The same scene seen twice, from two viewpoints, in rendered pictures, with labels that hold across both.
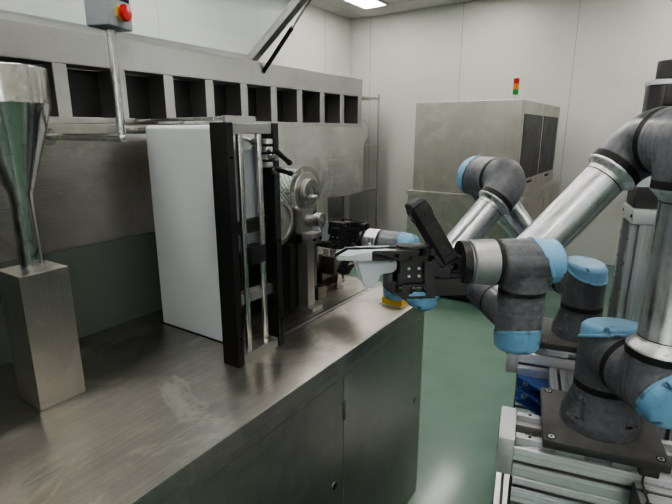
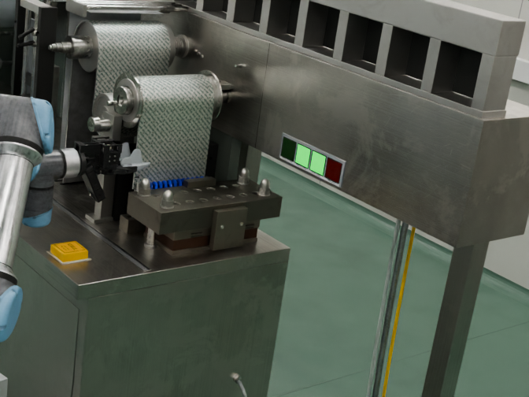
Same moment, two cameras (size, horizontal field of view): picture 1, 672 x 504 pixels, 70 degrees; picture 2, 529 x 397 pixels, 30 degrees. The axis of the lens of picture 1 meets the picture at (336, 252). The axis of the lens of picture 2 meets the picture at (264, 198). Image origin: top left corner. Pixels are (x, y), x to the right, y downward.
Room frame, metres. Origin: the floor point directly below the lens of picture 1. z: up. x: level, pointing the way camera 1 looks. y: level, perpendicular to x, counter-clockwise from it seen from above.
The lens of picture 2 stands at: (2.48, -2.26, 1.91)
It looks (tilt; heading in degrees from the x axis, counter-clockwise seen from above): 19 degrees down; 105
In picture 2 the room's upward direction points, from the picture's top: 8 degrees clockwise
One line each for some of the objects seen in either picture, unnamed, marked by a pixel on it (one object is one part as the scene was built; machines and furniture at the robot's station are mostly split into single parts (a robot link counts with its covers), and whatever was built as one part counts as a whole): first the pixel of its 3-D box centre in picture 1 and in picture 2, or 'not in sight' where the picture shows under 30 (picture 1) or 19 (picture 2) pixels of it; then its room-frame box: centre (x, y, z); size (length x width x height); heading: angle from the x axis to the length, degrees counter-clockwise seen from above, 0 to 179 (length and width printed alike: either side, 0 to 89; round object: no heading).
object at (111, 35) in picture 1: (116, 84); not in sight; (0.98, 0.43, 1.51); 0.02 x 0.02 x 0.20
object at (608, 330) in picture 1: (611, 351); not in sight; (0.91, -0.56, 0.98); 0.13 x 0.12 x 0.14; 4
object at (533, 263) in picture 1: (525, 263); not in sight; (0.76, -0.31, 1.21); 0.11 x 0.08 x 0.09; 94
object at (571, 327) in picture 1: (579, 318); not in sight; (1.37, -0.74, 0.87); 0.15 x 0.15 x 0.10
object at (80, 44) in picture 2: not in sight; (78, 46); (1.20, 0.21, 1.33); 0.06 x 0.06 x 0.06; 56
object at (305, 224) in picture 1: (309, 260); (102, 168); (1.37, 0.08, 1.05); 0.06 x 0.05 x 0.31; 56
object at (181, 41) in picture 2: not in sight; (172, 46); (1.38, 0.47, 1.33); 0.07 x 0.07 x 0.07; 56
